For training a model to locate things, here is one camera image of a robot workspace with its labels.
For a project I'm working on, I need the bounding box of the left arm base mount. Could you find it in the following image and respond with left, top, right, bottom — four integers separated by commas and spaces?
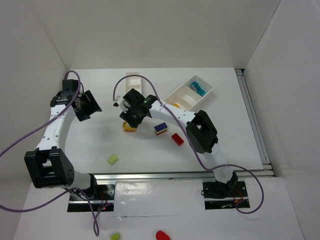
67, 183, 116, 213

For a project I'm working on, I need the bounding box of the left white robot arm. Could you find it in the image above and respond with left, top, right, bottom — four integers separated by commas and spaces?
24, 79, 101, 199

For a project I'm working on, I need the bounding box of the aluminium rail right side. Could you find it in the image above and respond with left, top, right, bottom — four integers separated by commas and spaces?
234, 68, 276, 177

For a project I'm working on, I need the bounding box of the aluminium rail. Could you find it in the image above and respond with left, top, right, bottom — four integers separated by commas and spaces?
74, 170, 251, 186
234, 68, 276, 177

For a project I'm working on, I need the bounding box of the aluminium rail front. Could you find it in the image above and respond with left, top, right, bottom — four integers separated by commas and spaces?
74, 170, 251, 186

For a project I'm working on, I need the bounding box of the small cyan lego brick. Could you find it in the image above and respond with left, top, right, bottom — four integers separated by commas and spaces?
197, 89, 206, 97

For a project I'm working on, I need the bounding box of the red lego brick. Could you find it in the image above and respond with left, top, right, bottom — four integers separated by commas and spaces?
171, 133, 184, 146

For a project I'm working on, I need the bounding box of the purple cable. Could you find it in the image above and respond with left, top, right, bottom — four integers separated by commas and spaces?
0, 70, 111, 237
112, 74, 265, 215

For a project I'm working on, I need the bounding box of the narrow white divided tray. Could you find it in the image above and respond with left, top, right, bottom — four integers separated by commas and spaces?
124, 72, 142, 94

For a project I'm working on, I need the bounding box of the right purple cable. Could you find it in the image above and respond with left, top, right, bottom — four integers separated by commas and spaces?
112, 74, 265, 215

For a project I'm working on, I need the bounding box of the green lego brick foreground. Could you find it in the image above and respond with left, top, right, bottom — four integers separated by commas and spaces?
110, 232, 121, 240

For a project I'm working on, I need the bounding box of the cyan lego stack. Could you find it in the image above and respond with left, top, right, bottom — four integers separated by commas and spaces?
189, 81, 202, 93

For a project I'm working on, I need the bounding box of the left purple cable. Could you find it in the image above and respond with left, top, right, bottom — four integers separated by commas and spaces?
0, 70, 111, 237

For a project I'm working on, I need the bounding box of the red oval object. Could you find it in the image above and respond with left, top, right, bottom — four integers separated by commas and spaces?
155, 230, 171, 240

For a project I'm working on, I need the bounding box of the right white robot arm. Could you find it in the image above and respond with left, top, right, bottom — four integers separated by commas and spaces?
113, 88, 238, 193

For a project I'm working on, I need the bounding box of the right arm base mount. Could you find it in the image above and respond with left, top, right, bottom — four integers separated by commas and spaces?
200, 181, 250, 210

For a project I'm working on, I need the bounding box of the wide white divided tray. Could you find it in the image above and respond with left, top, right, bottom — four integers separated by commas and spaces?
164, 75, 214, 111

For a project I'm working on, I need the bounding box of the light green lego brick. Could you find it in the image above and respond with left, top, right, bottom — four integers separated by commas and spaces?
107, 154, 119, 166

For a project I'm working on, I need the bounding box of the orange and green lego stack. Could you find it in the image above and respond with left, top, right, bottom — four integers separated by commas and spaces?
122, 121, 137, 133

